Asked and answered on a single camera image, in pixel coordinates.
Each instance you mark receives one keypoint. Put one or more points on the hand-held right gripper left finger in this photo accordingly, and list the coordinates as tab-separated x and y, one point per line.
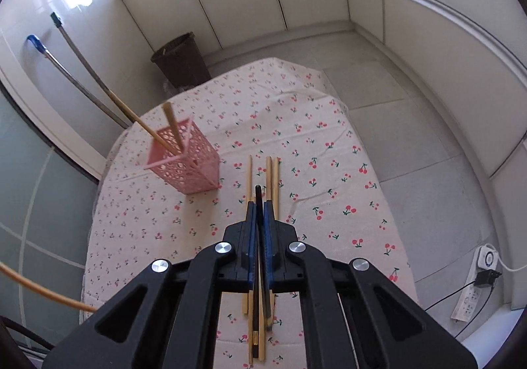
251	237

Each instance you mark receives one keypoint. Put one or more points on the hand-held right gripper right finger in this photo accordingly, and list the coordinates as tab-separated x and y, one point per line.
268	241

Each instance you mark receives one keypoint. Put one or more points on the wooden chopstick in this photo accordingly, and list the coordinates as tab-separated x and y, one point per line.
142	121
268	175
170	117
276	183
260	177
249	175

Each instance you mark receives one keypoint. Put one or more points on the pink perforated utensil holder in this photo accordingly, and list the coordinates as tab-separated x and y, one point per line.
193	171

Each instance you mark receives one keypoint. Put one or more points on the cherry print tablecloth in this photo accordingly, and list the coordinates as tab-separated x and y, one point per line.
329	138

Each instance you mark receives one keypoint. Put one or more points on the clear plastic bag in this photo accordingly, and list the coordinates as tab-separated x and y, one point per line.
169	88

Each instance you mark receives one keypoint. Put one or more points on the brown trash bin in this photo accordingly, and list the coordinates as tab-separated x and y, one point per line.
181	64

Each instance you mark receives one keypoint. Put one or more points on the white power strip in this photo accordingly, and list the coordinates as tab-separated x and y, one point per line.
465	305
448	296

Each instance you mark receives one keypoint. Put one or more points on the white timer plug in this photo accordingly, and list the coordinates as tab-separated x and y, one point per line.
486	255

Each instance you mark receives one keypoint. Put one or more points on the frosted glass door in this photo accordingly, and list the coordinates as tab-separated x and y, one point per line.
37	187

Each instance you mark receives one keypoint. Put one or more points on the black power adapter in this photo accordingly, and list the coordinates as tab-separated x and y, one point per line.
486	279

